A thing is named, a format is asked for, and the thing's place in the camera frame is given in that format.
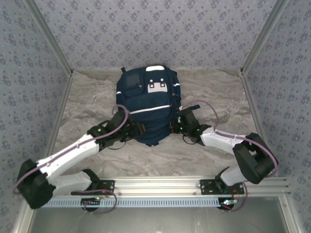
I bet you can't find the aluminium frame rail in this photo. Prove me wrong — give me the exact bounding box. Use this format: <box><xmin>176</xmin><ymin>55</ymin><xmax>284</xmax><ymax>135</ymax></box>
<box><xmin>26</xmin><ymin>177</ymin><xmax>291</xmax><ymax>196</ymax></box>

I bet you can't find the slotted grey cable duct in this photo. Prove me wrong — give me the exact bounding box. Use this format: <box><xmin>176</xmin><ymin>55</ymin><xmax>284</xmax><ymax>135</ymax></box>
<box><xmin>36</xmin><ymin>197</ymin><xmax>222</xmax><ymax>208</ymax></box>

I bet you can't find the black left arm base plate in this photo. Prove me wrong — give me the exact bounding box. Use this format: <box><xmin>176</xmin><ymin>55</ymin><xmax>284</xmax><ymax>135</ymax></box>
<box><xmin>70</xmin><ymin>179</ymin><xmax>115</xmax><ymax>195</ymax></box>

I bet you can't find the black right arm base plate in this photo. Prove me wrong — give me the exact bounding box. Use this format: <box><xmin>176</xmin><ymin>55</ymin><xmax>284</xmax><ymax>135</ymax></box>
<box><xmin>199</xmin><ymin>179</ymin><xmax>245</xmax><ymax>195</ymax></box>

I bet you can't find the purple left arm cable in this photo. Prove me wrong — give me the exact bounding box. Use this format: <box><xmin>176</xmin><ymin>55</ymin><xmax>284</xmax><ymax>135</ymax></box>
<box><xmin>12</xmin><ymin>104</ymin><xmax>129</xmax><ymax>215</ymax></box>

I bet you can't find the grey metal lower shelf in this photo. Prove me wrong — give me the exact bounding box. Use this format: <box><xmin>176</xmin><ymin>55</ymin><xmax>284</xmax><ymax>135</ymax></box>
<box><xmin>12</xmin><ymin>196</ymin><xmax>302</xmax><ymax>233</ymax></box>

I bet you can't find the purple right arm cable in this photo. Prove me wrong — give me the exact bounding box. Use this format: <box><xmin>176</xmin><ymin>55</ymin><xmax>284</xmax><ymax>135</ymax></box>
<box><xmin>183</xmin><ymin>100</ymin><xmax>279</xmax><ymax>212</ymax></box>

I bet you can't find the aluminium corner post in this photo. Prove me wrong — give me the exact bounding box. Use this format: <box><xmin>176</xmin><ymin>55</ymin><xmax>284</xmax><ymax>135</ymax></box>
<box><xmin>240</xmin><ymin>0</ymin><xmax>290</xmax><ymax>76</ymax></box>
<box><xmin>24</xmin><ymin>0</ymin><xmax>74</xmax><ymax>76</ymax></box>

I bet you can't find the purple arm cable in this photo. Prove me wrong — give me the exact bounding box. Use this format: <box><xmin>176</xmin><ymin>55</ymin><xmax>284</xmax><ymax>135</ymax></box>
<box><xmin>183</xmin><ymin>100</ymin><xmax>279</xmax><ymax>212</ymax></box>
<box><xmin>12</xmin><ymin>104</ymin><xmax>129</xmax><ymax>215</ymax></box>

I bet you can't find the navy blue backpack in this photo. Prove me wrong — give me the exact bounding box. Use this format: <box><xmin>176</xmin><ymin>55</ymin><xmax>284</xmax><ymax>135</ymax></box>
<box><xmin>115</xmin><ymin>65</ymin><xmax>201</xmax><ymax>147</ymax></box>

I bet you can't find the small controller board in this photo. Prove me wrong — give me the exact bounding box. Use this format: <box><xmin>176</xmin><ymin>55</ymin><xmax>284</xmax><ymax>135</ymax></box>
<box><xmin>81</xmin><ymin>198</ymin><xmax>102</xmax><ymax>207</ymax></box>
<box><xmin>220</xmin><ymin>199</ymin><xmax>238</xmax><ymax>209</ymax></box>

